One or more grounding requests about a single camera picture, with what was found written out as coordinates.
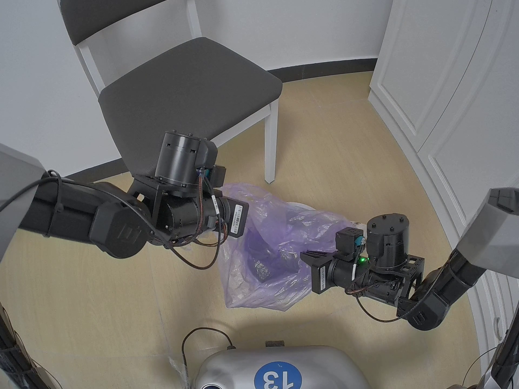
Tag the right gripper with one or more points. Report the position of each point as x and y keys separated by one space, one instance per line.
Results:
x=344 y=274

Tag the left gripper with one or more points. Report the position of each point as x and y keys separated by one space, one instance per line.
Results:
x=186 y=217

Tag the purple plastic bag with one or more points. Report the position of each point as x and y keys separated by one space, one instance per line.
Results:
x=263 y=221

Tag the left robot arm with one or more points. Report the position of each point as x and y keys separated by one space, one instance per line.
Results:
x=73 y=213

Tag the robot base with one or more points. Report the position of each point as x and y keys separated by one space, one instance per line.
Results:
x=284 y=367

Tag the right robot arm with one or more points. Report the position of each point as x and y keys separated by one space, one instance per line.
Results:
x=442 y=286

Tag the white trash bin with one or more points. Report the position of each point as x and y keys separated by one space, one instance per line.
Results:
x=302 y=206

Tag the grey padded white chair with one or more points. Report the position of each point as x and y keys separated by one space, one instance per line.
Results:
x=190 y=91

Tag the white wardrobe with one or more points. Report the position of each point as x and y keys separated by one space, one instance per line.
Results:
x=446 y=75

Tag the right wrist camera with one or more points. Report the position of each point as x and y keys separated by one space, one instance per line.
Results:
x=346 y=239

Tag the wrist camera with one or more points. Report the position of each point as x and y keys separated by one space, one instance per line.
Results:
x=209 y=154
x=346 y=239

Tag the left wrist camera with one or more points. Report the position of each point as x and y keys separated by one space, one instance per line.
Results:
x=209 y=154

